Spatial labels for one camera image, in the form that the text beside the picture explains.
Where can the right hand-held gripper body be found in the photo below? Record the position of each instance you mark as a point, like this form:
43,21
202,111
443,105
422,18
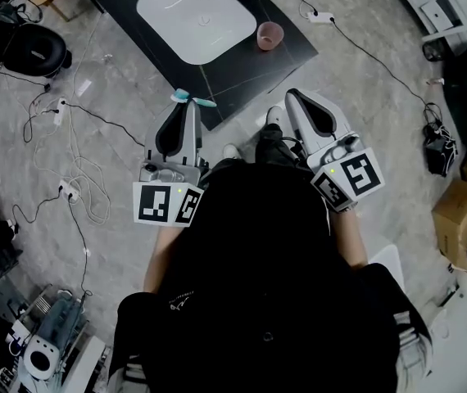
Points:
356,174

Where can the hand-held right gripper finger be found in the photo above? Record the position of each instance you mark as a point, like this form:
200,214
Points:
336,117
299,125

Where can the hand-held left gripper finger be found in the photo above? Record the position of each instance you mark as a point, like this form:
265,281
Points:
194,137
151,145

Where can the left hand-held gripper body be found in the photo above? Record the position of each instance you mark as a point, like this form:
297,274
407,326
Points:
164,203

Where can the teal white toothbrush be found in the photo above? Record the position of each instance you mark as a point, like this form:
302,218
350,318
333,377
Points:
181,95

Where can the pale pink cup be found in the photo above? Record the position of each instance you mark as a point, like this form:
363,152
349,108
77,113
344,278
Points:
269,39

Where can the person's right forearm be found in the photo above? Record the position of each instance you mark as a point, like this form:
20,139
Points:
352,244

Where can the person's left forearm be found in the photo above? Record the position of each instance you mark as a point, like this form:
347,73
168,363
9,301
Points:
164,260

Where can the person's white shoe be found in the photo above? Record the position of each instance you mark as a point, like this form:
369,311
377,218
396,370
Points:
231,151
275,116

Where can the person's black trousers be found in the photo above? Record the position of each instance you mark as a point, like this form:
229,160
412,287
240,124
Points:
274,145

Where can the black countertop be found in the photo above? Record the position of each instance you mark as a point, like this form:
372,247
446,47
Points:
266,80

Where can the black bag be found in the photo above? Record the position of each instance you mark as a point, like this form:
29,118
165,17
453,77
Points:
440,150

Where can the white paper slip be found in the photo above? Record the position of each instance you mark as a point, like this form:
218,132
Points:
83,88

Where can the white power strip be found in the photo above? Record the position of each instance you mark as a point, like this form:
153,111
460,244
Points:
69,191
319,16
59,111

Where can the white stool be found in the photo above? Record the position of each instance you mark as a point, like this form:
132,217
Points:
389,264

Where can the large cardboard box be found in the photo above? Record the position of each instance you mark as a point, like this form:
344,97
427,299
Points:
454,219

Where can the white sink basin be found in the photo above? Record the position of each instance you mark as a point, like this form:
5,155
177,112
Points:
196,19

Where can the person's black shirt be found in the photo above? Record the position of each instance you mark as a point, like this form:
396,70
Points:
258,281

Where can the white round appliance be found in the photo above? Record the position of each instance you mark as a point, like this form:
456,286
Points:
41,356

